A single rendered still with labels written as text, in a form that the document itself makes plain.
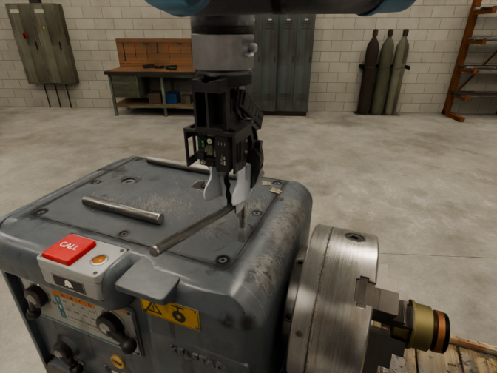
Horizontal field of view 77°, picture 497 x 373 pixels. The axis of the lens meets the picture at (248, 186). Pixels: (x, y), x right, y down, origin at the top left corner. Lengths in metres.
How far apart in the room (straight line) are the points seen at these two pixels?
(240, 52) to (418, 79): 7.32
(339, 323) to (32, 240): 0.56
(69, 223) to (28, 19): 7.63
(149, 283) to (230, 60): 0.34
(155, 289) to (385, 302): 0.37
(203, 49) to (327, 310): 0.44
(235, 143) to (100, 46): 7.49
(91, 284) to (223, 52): 0.40
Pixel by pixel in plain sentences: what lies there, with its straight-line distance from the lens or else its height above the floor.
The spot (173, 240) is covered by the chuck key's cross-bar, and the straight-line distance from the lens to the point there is 0.35.
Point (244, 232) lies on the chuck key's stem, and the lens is 0.56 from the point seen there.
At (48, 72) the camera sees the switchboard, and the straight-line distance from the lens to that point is 8.22.
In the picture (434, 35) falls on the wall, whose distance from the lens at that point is 7.64.
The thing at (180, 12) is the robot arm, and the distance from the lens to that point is 0.28.
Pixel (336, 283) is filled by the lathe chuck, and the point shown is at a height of 1.21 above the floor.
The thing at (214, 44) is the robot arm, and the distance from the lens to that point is 0.38.
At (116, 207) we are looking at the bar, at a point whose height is 1.27.
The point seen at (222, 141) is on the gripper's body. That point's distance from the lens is 0.39.
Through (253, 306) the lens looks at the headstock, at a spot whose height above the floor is 1.23.
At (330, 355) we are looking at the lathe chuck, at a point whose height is 1.12.
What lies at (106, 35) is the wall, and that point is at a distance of 7.76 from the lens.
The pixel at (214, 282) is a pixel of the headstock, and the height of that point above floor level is 1.25.
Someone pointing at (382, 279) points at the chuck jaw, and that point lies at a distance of 0.78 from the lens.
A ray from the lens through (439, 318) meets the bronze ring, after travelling 0.73.
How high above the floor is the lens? 1.60
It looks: 27 degrees down
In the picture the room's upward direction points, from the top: straight up
